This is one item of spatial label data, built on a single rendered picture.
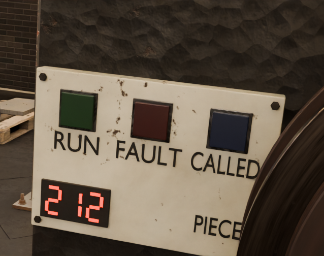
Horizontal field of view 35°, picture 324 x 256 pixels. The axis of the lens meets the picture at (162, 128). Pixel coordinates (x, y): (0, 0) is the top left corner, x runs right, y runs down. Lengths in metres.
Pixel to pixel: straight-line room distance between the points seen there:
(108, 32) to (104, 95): 0.07
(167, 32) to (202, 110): 0.09
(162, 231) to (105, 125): 0.13
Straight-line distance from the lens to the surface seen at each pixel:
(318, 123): 0.38
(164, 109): 0.52
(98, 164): 0.56
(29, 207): 3.36
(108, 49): 0.55
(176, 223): 0.56
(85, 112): 0.54
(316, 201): 0.38
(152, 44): 0.54
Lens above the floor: 1.31
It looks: 13 degrees down
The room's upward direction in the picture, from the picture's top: 5 degrees clockwise
